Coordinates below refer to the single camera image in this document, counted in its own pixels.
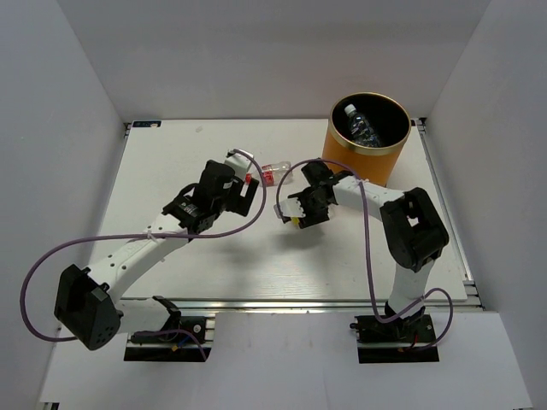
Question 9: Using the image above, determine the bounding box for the large clear unlabelled bottle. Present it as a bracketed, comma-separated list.
[344, 104, 382, 149]

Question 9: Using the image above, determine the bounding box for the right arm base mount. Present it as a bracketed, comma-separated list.
[350, 314, 439, 364]

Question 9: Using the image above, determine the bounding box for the small red-label clear bottle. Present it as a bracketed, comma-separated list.
[261, 161, 293, 187]

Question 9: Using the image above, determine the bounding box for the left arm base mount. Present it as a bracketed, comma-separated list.
[124, 315, 215, 363]

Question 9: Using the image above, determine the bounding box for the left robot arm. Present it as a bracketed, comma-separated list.
[54, 150, 259, 350]

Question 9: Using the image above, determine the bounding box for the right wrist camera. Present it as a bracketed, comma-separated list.
[273, 197, 305, 223]

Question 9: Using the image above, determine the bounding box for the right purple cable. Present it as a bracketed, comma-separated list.
[275, 158, 455, 352]

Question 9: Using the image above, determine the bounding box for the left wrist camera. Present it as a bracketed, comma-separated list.
[224, 149, 254, 182]

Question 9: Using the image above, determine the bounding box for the blue table sticker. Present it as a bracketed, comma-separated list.
[132, 120, 162, 128]

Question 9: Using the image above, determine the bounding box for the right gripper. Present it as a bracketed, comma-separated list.
[291, 187, 332, 230]

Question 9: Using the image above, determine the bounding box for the orange cylindrical bin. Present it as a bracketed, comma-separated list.
[321, 92, 411, 185]

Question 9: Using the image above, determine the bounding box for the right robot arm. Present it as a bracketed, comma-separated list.
[274, 159, 450, 341]

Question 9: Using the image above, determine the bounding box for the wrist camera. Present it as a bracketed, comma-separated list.
[224, 149, 254, 182]
[273, 197, 305, 223]

